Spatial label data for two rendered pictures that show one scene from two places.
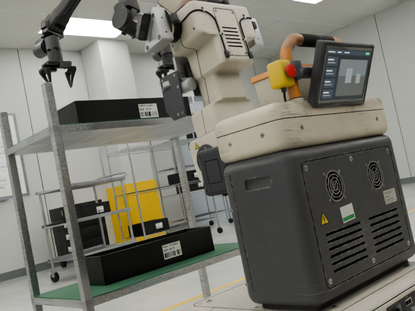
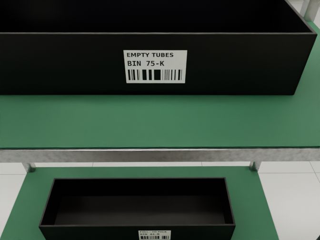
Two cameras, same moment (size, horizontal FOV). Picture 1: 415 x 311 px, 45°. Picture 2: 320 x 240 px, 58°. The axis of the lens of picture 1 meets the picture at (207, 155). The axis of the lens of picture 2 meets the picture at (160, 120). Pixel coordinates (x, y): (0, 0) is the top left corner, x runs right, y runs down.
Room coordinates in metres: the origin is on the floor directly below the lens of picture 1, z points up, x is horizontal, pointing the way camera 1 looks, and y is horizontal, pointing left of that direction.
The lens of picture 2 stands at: (1.85, -0.06, 1.25)
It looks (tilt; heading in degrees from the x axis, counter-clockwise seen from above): 42 degrees down; 43
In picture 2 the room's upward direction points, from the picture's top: straight up
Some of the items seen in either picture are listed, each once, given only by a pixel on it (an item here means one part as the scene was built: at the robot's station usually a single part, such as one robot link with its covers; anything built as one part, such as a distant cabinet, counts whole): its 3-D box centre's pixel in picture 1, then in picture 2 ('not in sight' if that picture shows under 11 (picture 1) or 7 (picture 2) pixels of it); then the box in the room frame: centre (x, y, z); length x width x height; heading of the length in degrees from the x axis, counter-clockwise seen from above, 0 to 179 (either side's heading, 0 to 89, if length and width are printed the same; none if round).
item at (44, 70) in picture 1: (51, 76); not in sight; (1.95, 0.54, 1.18); 0.07 x 0.07 x 0.09; 43
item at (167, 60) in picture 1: (168, 62); not in sight; (2.36, 0.09, 1.25); 0.10 x 0.07 x 0.07; 132
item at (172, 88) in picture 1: (200, 87); not in sight; (1.80, -0.02, 0.99); 0.28 x 0.16 x 0.22; 133
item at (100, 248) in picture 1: (92, 223); not in sight; (5.39, 1.35, 0.50); 0.90 x 0.54 x 1.00; 147
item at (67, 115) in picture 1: (128, 116); (128, 41); (2.16, 0.30, 1.01); 0.57 x 0.17 x 0.11; 133
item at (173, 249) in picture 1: (150, 253); (139, 209); (2.17, 0.32, 0.41); 0.57 x 0.17 x 0.11; 133
